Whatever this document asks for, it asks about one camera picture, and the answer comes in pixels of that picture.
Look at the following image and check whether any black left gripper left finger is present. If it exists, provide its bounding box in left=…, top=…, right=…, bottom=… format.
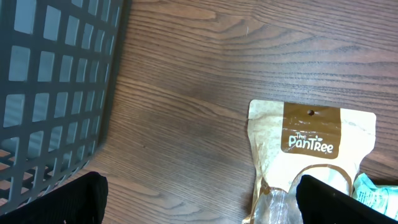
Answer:
left=1, top=172, right=108, bottom=224

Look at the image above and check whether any brown snack pouch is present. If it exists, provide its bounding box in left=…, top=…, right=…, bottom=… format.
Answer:
left=243, top=100, right=376, bottom=223

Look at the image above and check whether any grey plastic mesh basket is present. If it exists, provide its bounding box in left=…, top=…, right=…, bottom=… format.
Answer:
left=1, top=0, right=132, bottom=214

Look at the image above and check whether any teal snack packet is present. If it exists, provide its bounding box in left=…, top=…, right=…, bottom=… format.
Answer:
left=353, top=173, right=397, bottom=220

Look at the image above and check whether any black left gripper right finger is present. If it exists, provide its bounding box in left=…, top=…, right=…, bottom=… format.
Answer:
left=296, top=175, right=397, bottom=224

